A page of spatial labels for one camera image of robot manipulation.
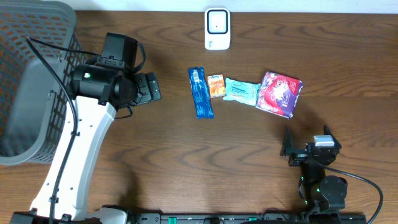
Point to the grey plastic mesh basket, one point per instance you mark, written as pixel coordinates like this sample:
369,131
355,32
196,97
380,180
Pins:
32,103

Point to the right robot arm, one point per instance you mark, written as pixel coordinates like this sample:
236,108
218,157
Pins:
324,195

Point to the blue biscuit packet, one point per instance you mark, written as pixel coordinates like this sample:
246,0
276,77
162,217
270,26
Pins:
200,93

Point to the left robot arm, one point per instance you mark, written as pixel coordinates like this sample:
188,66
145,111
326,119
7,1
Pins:
96,90

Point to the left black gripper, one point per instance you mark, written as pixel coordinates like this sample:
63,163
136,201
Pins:
149,88

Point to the orange tissue packet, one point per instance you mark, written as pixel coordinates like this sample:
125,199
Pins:
216,85

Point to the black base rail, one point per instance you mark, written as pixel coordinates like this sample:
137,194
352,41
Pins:
272,217

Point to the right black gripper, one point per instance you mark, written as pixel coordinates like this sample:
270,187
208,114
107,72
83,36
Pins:
287,150

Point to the purple snack packet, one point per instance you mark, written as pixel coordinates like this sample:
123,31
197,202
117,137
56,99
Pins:
278,94

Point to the teal wet wipes packet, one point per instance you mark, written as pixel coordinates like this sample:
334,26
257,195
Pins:
241,92

